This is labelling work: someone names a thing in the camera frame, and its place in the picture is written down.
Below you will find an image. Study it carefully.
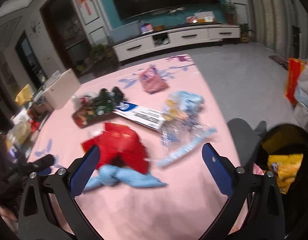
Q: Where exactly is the blue knotted cloth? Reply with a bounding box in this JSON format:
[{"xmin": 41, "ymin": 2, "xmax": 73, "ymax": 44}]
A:
[{"xmin": 83, "ymin": 165, "xmax": 167, "ymax": 192}]

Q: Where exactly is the yellow chip bag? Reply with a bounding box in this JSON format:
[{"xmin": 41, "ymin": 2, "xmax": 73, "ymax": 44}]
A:
[{"xmin": 266, "ymin": 153, "xmax": 303, "ymax": 194}]

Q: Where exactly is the red paper box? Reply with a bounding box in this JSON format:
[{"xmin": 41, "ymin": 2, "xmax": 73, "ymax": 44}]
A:
[{"xmin": 81, "ymin": 122, "xmax": 149, "ymax": 174}]

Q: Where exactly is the dark green snack bag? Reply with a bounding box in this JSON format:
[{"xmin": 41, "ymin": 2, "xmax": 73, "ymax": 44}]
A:
[{"xmin": 71, "ymin": 87, "xmax": 124, "ymax": 128}]

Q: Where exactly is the clear plastic packaging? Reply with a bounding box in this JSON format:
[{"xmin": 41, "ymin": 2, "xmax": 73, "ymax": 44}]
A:
[{"xmin": 155, "ymin": 91, "xmax": 217, "ymax": 168}]

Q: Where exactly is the blue white ointment box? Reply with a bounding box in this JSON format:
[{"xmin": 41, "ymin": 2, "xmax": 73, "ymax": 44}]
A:
[{"xmin": 114, "ymin": 101, "xmax": 166, "ymax": 131}]

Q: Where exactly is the black trash bin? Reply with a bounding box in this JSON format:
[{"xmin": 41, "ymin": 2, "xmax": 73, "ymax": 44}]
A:
[{"xmin": 255, "ymin": 124, "xmax": 308, "ymax": 239}]

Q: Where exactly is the yellow cloth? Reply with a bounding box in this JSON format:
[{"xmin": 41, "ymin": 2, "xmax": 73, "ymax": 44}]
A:
[{"xmin": 15, "ymin": 84, "xmax": 34, "ymax": 107}]

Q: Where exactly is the white storage box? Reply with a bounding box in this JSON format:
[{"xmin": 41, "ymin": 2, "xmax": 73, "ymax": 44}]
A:
[{"xmin": 42, "ymin": 69, "xmax": 81, "ymax": 110}]

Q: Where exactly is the white shopping bag on floor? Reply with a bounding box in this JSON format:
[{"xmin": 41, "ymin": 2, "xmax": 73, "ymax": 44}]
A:
[{"xmin": 294, "ymin": 64, "xmax": 308, "ymax": 109}]

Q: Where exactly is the pink patterned tablecloth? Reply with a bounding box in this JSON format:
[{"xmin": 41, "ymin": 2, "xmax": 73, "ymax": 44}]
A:
[{"xmin": 29, "ymin": 54, "xmax": 239, "ymax": 239}]

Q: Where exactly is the small pink plastic bag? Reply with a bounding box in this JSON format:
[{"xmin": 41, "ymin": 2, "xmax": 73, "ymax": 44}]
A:
[{"xmin": 139, "ymin": 66, "xmax": 169, "ymax": 94}]

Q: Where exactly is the red gift bag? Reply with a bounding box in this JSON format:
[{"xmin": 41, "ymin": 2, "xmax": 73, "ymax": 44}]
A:
[{"xmin": 285, "ymin": 58, "xmax": 306, "ymax": 106}]

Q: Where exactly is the potted plant on floor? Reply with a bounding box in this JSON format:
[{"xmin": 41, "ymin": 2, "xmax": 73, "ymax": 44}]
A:
[{"xmin": 240, "ymin": 23, "xmax": 254, "ymax": 43}]

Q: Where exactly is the white tv cabinet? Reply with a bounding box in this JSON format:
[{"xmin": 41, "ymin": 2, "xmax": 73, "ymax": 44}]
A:
[{"xmin": 113, "ymin": 24, "xmax": 241, "ymax": 62}]

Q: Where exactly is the grey curtain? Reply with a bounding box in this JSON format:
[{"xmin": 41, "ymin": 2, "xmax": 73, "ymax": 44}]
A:
[{"xmin": 248, "ymin": 0, "xmax": 308, "ymax": 60}]

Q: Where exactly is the potted plant on cabinet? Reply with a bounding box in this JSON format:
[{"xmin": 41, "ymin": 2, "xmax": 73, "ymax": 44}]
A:
[{"xmin": 221, "ymin": 1, "xmax": 237, "ymax": 25}]

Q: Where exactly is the wall clock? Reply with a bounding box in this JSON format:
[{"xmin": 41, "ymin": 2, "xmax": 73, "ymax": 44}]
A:
[{"xmin": 29, "ymin": 19, "xmax": 41, "ymax": 38}]

